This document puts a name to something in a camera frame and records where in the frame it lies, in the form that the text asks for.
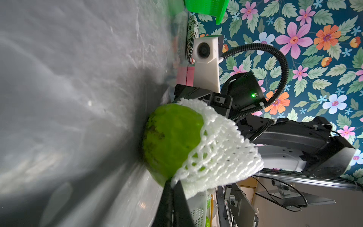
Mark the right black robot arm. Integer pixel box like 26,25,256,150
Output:
175,72,356,179

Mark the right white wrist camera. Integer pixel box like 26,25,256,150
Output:
192,36,223,93

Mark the patterned black white can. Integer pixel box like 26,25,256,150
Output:
186,15,199,64

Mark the green plastic basket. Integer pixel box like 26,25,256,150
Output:
184,0,230,25

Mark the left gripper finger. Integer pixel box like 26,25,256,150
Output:
152,179,195,227

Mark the green custard apple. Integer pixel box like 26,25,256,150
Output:
142,104,204,186

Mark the pink alarm clock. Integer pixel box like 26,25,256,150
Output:
176,66,195,87

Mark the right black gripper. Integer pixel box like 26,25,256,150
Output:
173,84,233,118

